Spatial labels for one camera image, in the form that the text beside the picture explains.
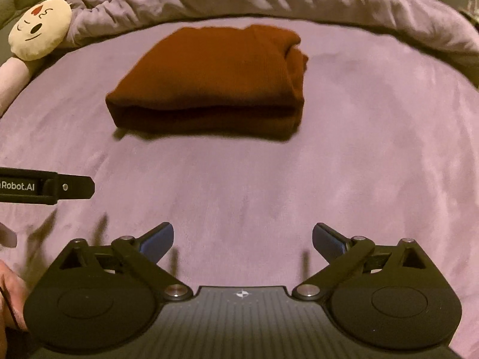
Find rust red sweater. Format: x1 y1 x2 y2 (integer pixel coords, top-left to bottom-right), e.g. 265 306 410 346
106 24 309 140

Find person's left hand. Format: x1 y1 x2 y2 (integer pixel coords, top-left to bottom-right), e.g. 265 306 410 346
1 261 28 331

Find lilac bed sheet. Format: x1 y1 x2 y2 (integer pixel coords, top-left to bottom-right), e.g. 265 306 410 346
1 20 478 358

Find cream round face plush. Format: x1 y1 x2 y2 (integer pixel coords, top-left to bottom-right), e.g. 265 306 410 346
1 0 72 113

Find lilac rumpled duvet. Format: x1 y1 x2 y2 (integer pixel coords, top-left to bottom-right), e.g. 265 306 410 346
62 0 478 83

